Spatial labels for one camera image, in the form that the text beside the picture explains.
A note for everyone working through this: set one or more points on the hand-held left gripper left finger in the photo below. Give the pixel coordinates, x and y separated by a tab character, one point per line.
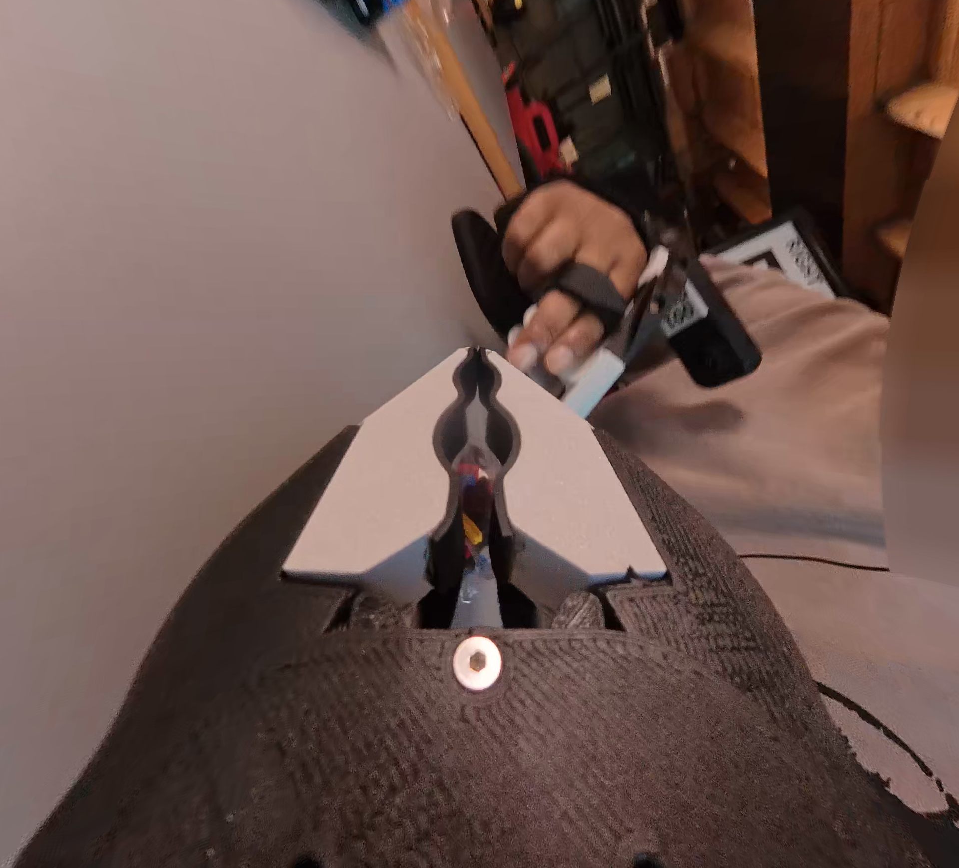
367	501

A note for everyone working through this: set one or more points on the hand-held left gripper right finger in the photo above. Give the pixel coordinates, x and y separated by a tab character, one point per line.
584	501

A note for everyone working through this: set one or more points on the small clear bag lego pieces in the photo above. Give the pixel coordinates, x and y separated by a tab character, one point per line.
473	508

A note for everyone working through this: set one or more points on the person's right hand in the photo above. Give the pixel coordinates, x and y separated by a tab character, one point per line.
577	231

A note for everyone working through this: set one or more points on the framed printed tag board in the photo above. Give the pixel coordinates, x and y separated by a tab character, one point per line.
787	254

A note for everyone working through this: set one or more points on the red plastic case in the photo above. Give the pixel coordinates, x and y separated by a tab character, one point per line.
536	126

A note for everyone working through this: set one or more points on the wooden shelf unit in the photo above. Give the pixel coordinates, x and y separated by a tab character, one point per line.
899	21

